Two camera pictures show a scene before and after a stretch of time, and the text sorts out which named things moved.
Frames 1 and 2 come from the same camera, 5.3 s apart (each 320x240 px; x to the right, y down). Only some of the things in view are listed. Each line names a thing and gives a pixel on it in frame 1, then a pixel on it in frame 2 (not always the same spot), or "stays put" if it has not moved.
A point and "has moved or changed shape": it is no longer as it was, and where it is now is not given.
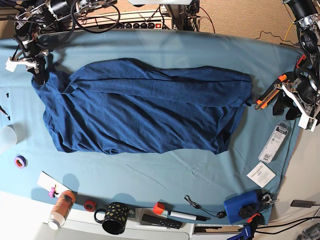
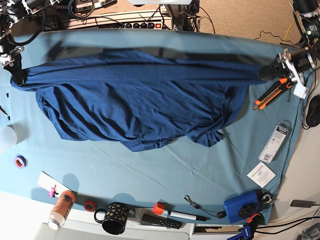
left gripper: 35,63 → 12,62
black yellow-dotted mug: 115,220 stays put
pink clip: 52,193 stays put
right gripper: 305,90 → 296,64
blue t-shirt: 113,105 has moved or changed shape
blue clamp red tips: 246,234 stays put
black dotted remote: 161,221 stays put
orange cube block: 159,208 stays put
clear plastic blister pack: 275,141 stays put
